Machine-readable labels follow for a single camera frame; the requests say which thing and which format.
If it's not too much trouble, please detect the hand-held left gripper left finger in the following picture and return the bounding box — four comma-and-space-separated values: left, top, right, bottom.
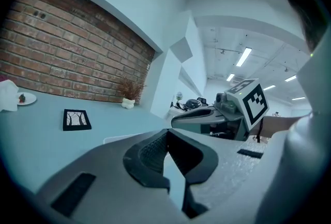
35, 128, 187, 224

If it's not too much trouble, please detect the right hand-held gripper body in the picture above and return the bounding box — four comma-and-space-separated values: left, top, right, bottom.
200, 78, 270, 141

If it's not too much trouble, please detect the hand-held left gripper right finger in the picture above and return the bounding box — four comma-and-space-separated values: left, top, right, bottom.
167, 128, 272, 224

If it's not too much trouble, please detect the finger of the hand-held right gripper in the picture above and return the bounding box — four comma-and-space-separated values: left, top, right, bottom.
171, 106, 230, 129

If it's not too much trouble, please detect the white tissue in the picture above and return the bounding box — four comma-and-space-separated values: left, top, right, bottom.
0, 79, 20, 113

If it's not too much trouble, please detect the person's right forearm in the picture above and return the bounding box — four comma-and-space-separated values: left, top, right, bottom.
258, 114, 312, 139

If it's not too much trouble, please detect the black background equipment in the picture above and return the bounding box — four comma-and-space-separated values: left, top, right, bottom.
171, 91, 209, 113

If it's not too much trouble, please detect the dried plant in white pot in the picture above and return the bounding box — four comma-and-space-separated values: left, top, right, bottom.
116, 77, 147, 110

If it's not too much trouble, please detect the person's white shirt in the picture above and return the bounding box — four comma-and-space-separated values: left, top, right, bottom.
252, 33, 331, 224

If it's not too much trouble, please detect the white round plate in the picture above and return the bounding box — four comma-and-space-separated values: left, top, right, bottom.
16, 92, 37, 106

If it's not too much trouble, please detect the black wrist cord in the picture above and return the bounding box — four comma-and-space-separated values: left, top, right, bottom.
255, 117, 264, 144

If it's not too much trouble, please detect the black picture frame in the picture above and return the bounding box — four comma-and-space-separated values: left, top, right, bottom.
62, 109, 93, 132

